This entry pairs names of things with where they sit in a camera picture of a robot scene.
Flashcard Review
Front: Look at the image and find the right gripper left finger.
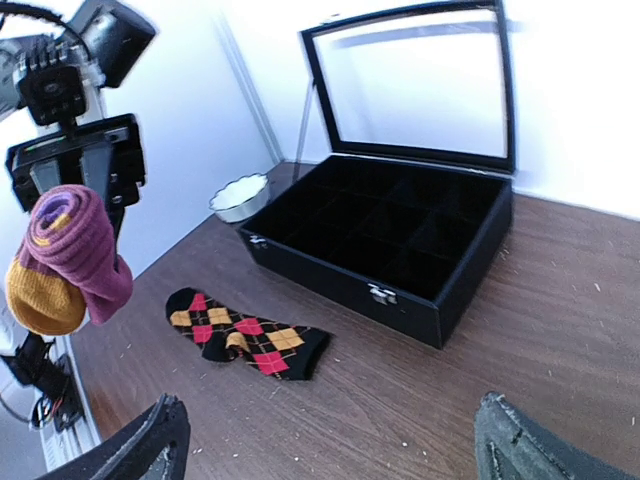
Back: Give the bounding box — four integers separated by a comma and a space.
47, 394, 191, 480

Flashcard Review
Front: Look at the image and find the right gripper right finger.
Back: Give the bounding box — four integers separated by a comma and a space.
474, 392, 633, 480

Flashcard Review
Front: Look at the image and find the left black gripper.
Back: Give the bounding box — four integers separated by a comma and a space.
5, 114, 146, 212

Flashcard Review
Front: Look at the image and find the maroon purple striped sock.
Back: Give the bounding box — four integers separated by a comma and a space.
6, 184, 133, 336

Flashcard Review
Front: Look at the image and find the black red orange argyle sock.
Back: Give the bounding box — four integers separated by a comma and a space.
165, 287, 332, 381

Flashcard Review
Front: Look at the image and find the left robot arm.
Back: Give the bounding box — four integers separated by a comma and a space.
1, 1, 156, 214

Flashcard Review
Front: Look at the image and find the white fluted bowl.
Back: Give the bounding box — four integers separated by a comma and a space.
209, 174, 271, 224

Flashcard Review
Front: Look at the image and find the black display box with lid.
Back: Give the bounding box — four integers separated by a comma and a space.
239, 1, 516, 348

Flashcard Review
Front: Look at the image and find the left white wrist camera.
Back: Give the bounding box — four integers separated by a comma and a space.
1, 35, 106, 134

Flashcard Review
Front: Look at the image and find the front aluminium rail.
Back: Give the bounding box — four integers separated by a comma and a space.
0, 299, 104, 474

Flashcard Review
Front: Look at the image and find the left aluminium frame post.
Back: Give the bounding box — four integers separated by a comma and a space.
211, 5, 285, 165

